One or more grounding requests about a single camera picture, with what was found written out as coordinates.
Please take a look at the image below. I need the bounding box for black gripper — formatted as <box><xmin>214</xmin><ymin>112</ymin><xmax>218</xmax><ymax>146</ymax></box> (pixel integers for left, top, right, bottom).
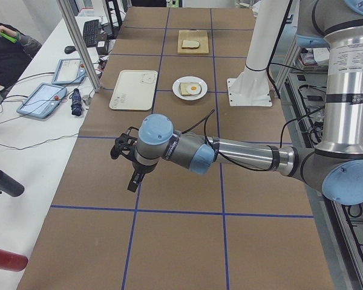
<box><xmin>127</xmin><ymin>156</ymin><xmax>157</xmax><ymax>192</ymax></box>

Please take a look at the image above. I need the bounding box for white round plate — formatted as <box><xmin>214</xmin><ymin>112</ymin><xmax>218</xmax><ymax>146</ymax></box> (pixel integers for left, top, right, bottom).
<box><xmin>172</xmin><ymin>76</ymin><xmax>208</xmax><ymax>101</ymax></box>

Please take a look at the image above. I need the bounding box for bread slice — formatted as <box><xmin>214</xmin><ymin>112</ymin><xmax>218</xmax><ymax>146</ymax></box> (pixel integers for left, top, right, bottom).
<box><xmin>181</xmin><ymin>39</ymin><xmax>200</xmax><ymax>50</ymax></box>
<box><xmin>180</xmin><ymin>82</ymin><xmax>201</xmax><ymax>96</ymax></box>

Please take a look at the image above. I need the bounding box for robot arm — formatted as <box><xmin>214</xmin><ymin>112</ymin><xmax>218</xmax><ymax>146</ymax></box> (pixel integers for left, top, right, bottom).
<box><xmin>128</xmin><ymin>1</ymin><xmax>363</xmax><ymax>205</ymax></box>

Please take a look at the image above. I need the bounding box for cream bear serving tray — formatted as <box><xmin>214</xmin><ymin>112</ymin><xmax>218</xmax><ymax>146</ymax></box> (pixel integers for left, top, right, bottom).
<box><xmin>109</xmin><ymin>69</ymin><xmax>158</xmax><ymax>111</ymax></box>

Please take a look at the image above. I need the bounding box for folded dark blue umbrella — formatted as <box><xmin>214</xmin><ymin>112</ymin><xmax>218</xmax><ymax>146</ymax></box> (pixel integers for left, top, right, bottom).
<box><xmin>71</xmin><ymin>88</ymin><xmax>83</xmax><ymax>117</ymax></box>

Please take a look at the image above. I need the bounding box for fried egg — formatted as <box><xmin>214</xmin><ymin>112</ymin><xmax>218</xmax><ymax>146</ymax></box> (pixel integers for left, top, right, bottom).
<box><xmin>186</xmin><ymin>84</ymin><xmax>201</xmax><ymax>95</ymax></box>

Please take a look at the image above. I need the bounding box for near blue teach pendant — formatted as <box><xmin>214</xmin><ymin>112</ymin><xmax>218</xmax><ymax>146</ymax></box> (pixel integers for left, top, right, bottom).
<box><xmin>16</xmin><ymin>83</ymin><xmax>67</xmax><ymax>119</ymax></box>

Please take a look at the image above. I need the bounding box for blue teach pendant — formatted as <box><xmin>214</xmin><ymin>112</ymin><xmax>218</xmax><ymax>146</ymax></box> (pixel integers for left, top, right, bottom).
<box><xmin>51</xmin><ymin>59</ymin><xmax>87</xmax><ymax>86</ymax></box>
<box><xmin>16</xmin><ymin>83</ymin><xmax>67</xmax><ymax>119</ymax></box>

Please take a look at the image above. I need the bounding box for far blue teach pendant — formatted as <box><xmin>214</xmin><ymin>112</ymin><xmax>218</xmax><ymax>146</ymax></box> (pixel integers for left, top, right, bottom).
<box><xmin>51</xmin><ymin>59</ymin><xmax>87</xmax><ymax>86</ymax></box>

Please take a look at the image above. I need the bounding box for black water bottle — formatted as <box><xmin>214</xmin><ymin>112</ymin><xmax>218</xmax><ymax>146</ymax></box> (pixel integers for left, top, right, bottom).
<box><xmin>0</xmin><ymin>170</ymin><xmax>25</xmax><ymax>197</ymax></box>

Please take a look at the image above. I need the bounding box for small black box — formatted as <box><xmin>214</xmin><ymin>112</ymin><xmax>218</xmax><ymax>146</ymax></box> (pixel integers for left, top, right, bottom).
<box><xmin>96</xmin><ymin>40</ymin><xmax>109</xmax><ymax>56</ymax></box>

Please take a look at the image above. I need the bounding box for black computer mouse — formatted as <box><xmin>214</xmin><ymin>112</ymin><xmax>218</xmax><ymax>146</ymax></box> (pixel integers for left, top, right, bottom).
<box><xmin>64</xmin><ymin>45</ymin><xmax>76</xmax><ymax>54</ymax></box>

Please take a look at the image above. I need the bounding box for wooden cutting board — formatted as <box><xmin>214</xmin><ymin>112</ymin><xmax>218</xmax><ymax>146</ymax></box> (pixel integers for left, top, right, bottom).
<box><xmin>177</xmin><ymin>30</ymin><xmax>209</xmax><ymax>55</ymax></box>

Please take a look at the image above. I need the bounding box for black keyboard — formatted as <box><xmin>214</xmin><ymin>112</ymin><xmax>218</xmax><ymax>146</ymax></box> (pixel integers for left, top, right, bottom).
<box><xmin>82</xmin><ymin>19</ymin><xmax>100</xmax><ymax>47</ymax></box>

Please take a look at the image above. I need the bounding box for red bottle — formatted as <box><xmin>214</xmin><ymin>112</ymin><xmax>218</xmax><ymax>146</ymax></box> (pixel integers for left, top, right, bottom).
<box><xmin>0</xmin><ymin>249</ymin><xmax>28</xmax><ymax>272</ymax></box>

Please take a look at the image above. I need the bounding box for seated person in black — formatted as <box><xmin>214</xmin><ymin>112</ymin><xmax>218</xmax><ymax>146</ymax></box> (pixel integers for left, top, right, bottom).
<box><xmin>0</xmin><ymin>22</ymin><xmax>42</xmax><ymax>98</ymax></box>

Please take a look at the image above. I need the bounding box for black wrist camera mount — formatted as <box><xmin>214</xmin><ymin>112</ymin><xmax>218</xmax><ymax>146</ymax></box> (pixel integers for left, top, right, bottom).
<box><xmin>110</xmin><ymin>126</ymin><xmax>139</xmax><ymax>161</ymax></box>

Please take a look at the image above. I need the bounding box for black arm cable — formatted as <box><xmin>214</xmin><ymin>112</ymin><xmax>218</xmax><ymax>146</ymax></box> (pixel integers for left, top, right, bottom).
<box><xmin>181</xmin><ymin>109</ymin><xmax>324</xmax><ymax>172</ymax></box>

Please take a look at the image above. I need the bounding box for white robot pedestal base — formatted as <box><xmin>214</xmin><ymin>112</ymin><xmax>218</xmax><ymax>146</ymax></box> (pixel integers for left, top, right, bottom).
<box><xmin>227</xmin><ymin>0</ymin><xmax>292</xmax><ymax>107</ymax></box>

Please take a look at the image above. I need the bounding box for aluminium frame post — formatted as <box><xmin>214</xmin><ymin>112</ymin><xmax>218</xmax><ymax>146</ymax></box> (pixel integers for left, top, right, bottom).
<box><xmin>57</xmin><ymin>0</ymin><xmax>101</xmax><ymax>92</ymax></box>

